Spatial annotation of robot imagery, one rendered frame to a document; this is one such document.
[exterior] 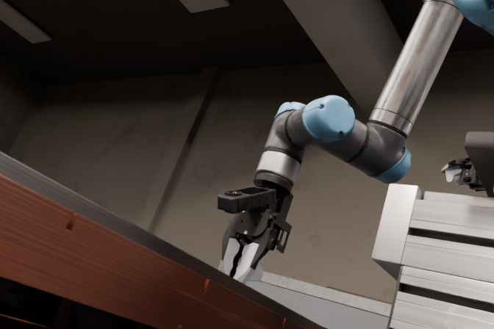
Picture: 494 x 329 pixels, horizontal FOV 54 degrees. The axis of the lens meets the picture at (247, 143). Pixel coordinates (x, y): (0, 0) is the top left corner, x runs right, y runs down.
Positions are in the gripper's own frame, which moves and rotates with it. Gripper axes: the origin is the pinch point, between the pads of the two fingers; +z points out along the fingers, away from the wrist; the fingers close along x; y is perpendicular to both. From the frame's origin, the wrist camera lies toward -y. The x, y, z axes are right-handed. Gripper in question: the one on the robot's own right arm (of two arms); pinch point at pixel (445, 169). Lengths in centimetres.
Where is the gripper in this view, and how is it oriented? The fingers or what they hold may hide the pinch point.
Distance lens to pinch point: 163.6
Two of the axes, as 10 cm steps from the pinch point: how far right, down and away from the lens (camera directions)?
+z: -4.6, 1.8, 8.7
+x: 8.6, 3.3, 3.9
